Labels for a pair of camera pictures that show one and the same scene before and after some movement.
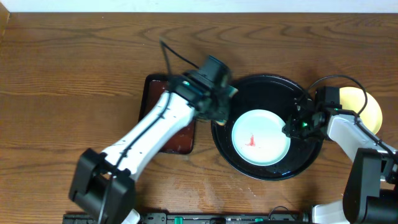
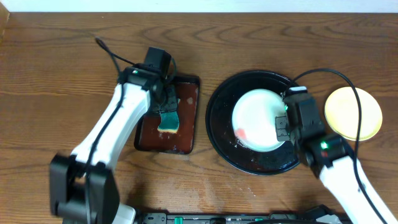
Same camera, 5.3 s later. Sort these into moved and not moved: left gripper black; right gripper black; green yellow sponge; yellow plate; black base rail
Moved: right gripper black; green yellow sponge; left gripper black
Not moved: black base rail; yellow plate
